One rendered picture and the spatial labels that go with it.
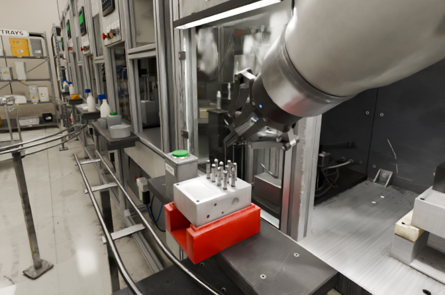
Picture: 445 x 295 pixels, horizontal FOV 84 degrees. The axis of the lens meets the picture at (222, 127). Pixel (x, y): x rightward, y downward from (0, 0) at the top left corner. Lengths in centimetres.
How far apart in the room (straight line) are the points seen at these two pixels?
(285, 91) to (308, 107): 3
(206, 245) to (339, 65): 38
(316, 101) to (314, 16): 8
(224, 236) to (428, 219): 34
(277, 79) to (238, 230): 35
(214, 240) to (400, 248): 32
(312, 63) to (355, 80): 3
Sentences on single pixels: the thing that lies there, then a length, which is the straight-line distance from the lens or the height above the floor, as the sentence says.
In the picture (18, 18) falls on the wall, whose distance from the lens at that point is 767.
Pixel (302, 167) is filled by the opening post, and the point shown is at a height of 106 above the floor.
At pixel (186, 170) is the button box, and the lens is 61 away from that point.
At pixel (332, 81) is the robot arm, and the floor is 123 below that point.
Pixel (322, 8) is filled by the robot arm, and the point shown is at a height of 127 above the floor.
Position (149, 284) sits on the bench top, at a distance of 81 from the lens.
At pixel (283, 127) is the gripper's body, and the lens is 32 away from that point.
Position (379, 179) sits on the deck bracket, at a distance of 90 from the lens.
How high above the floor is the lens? 124
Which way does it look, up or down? 13 degrees down
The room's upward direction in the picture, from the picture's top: straight up
